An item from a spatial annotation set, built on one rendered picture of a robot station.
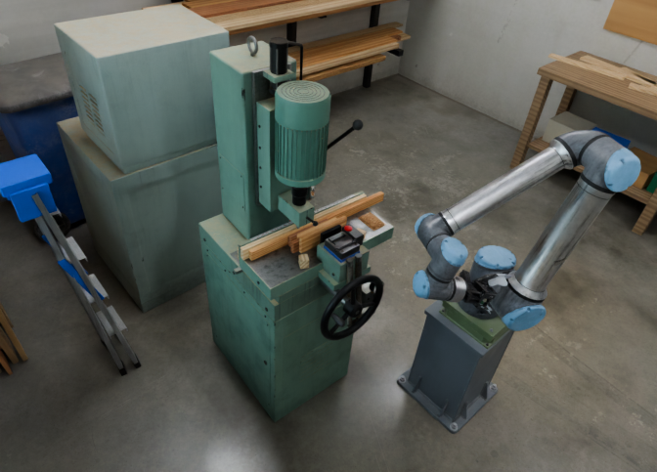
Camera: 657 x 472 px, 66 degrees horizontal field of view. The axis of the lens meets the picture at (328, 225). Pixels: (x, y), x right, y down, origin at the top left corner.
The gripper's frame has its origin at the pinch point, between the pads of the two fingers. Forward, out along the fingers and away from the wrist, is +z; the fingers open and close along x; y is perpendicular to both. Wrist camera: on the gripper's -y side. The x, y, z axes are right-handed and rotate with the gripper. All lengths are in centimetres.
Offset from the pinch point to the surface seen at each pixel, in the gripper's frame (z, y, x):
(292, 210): -73, -35, 1
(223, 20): -87, -231, 37
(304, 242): -66, -31, -9
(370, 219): -37, -44, 0
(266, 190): -82, -44, 4
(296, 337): -57, -27, -50
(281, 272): -74, -23, -18
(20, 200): -161, -51, -20
